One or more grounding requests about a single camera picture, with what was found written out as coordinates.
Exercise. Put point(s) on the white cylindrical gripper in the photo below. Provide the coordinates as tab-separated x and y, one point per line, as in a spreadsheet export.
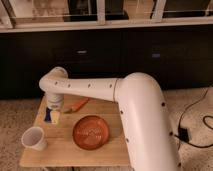
54	102

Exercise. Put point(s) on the orange ceramic bowl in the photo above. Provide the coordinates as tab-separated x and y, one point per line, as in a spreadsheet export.
91	132

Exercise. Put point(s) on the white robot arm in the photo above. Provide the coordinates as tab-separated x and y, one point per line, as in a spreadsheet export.
144	115

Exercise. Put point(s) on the blue sponge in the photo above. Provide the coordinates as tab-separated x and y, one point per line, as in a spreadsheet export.
47	115

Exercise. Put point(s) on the orange carrot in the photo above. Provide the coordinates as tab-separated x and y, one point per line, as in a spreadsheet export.
76	106

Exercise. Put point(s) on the white plastic cup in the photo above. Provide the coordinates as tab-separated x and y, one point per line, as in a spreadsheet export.
34	138

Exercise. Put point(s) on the wooden side table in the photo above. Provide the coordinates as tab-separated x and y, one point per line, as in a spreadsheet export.
63	152

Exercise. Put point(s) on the black power adapter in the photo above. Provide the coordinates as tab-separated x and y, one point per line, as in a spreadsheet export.
183	134

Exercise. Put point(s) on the dark cabinet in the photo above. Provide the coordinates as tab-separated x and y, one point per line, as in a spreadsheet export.
177	57

